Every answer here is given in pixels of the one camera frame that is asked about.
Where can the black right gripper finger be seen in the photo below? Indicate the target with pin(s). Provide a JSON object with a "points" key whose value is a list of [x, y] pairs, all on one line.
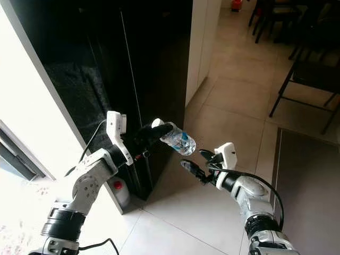
{"points": [[207, 156], [193, 169]]}

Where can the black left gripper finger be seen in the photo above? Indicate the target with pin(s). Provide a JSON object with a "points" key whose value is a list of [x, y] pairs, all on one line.
{"points": [[154, 143], [156, 132]]}

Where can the clear water bottle white cap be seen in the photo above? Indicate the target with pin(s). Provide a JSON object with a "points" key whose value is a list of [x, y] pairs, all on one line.
{"points": [[180, 139]]}

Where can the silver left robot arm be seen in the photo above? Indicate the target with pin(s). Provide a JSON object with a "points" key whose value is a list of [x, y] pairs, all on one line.
{"points": [[85, 183]]}

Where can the black door fridge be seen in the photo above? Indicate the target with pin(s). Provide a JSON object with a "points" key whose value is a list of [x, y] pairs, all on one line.
{"points": [[138, 53]]}

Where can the white jug red cap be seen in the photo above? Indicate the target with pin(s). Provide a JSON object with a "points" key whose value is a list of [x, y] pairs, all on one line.
{"points": [[119, 195]]}

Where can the dark floor mat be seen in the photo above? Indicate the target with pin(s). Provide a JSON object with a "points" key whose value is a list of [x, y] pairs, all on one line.
{"points": [[308, 196]]}

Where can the black folding chair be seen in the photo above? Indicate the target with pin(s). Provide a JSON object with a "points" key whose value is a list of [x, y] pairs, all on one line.
{"points": [[316, 74]]}

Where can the red bag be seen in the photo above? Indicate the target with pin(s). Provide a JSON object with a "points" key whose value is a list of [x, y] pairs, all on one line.
{"points": [[236, 4]]}

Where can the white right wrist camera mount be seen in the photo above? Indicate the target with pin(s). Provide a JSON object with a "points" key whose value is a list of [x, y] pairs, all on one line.
{"points": [[227, 154]]}

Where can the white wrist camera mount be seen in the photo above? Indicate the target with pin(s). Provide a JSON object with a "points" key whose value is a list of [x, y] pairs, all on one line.
{"points": [[227, 154], [117, 133]]}

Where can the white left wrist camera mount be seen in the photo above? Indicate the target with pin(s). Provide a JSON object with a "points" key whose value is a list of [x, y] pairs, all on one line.
{"points": [[117, 133]]}

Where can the dark sliding door frame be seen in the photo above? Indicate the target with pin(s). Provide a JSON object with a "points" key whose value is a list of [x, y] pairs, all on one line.
{"points": [[26, 156]]}

